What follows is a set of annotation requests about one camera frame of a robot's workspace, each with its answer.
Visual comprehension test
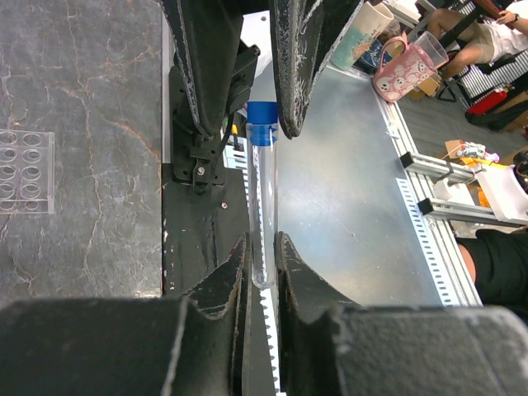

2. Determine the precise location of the illustrated paper cup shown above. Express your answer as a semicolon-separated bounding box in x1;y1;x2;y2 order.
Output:
330;2;394;70

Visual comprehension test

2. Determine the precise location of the seated person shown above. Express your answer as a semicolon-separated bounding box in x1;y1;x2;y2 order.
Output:
441;1;527;81

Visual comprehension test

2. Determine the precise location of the clear acrylic tube rack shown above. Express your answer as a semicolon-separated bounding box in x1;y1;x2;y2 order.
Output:
0;129;55;215

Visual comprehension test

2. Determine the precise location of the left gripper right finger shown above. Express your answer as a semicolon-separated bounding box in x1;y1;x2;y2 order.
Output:
275;233;527;395

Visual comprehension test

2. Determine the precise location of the pink ghost mug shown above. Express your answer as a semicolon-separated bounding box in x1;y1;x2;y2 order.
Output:
372;36;436;103

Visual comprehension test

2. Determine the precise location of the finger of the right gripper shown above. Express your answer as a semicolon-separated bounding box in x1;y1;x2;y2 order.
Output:
161;0;252;139
269;0;363;139

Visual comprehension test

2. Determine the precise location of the blue capped test tube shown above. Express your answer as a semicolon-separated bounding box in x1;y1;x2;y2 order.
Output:
246;101;278;290

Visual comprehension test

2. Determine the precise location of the clear plastic cup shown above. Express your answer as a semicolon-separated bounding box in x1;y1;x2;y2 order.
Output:
412;31;449;70

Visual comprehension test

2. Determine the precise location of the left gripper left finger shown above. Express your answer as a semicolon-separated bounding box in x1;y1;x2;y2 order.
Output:
1;235;250;395

